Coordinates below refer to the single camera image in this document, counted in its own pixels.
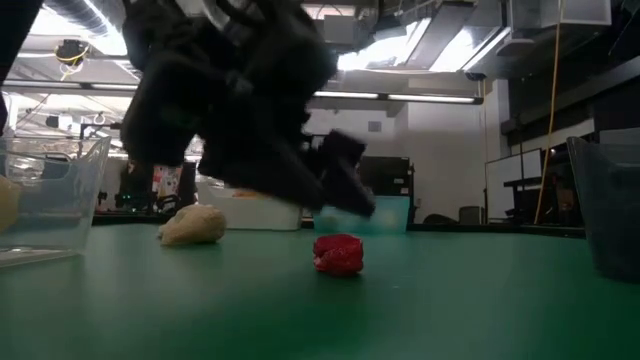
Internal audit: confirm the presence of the translucent teal plastic bin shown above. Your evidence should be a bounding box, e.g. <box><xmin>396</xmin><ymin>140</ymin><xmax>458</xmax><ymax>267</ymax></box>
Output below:
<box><xmin>312</xmin><ymin>195</ymin><xmax>411</xmax><ymax>235</ymax></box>

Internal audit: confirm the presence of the grey trash can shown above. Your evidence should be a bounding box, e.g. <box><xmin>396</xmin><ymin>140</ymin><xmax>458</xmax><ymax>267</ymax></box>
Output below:
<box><xmin>458</xmin><ymin>205</ymin><xmax>485</xmax><ymax>226</ymax></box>

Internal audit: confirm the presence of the long ceiling light fixture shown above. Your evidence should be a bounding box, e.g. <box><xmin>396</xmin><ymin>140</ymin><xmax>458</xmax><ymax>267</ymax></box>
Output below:
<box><xmin>0</xmin><ymin>79</ymin><xmax>485</xmax><ymax>106</ymax></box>

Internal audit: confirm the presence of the black gantry frame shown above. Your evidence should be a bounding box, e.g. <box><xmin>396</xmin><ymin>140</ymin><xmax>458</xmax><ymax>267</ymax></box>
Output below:
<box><xmin>78</xmin><ymin>122</ymin><xmax>160</xmax><ymax>214</ymax></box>

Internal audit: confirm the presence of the silver ventilation duct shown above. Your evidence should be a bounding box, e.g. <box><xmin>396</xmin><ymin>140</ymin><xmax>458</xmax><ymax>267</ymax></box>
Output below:
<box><xmin>42</xmin><ymin>0</ymin><xmax>129</xmax><ymax>56</ymax></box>

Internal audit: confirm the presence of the clear plastic bin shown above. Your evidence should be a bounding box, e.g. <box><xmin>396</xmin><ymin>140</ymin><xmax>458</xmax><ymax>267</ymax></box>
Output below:
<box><xmin>0</xmin><ymin>134</ymin><xmax>113</xmax><ymax>269</ymax></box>

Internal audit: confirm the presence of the small red pepper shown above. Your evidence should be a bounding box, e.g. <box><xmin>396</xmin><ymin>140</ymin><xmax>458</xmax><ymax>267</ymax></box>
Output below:
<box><xmin>312</xmin><ymin>233</ymin><xmax>365</xmax><ymax>278</ymax></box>

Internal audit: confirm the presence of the black yellow ceiling device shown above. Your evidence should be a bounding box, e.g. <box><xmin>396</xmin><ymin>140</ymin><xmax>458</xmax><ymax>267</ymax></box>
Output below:
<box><xmin>53</xmin><ymin>38</ymin><xmax>91</xmax><ymax>69</ymax></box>

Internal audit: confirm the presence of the black aluminium table frame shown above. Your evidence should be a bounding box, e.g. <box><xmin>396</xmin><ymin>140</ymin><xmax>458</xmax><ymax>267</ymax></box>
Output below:
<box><xmin>92</xmin><ymin>212</ymin><xmax>586</xmax><ymax>239</ymax></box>

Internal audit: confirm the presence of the patterned cloth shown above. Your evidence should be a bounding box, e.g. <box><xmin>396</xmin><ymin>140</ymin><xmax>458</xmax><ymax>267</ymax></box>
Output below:
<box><xmin>149</xmin><ymin>164</ymin><xmax>184</xmax><ymax>199</ymax></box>

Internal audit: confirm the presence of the green table mat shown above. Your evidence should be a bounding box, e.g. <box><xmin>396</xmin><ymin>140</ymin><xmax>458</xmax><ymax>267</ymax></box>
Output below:
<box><xmin>0</xmin><ymin>222</ymin><xmax>640</xmax><ymax>360</ymax></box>

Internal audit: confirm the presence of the whiteboard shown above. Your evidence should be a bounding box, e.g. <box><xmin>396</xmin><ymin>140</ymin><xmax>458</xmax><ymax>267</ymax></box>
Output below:
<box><xmin>483</xmin><ymin>148</ymin><xmax>545</xmax><ymax>221</ymax></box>

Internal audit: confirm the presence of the smoky grey plastic bin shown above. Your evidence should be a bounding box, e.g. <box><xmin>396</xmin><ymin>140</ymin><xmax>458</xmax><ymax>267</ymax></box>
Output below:
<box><xmin>566</xmin><ymin>135</ymin><xmax>640</xmax><ymax>280</ymax></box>

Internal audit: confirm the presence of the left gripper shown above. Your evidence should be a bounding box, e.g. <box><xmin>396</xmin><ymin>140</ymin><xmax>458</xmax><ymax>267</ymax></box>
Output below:
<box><xmin>121</xmin><ymin>14</ymin><xmax>378</xmax><ymax>219</ymax></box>

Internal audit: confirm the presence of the white plastic bin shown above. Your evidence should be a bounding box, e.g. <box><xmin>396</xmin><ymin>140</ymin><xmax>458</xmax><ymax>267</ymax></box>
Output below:
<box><xmin>195</xmin><ymin>179</ymin><xmax>305</xmax><ymax>232</ymax></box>

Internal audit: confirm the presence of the black cabinet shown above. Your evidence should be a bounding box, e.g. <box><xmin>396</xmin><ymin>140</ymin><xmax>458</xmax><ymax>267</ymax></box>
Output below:
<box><xmin>362</xmin><ymin>155</ymin><xmax>416</xmax><ymax>221</ymax></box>

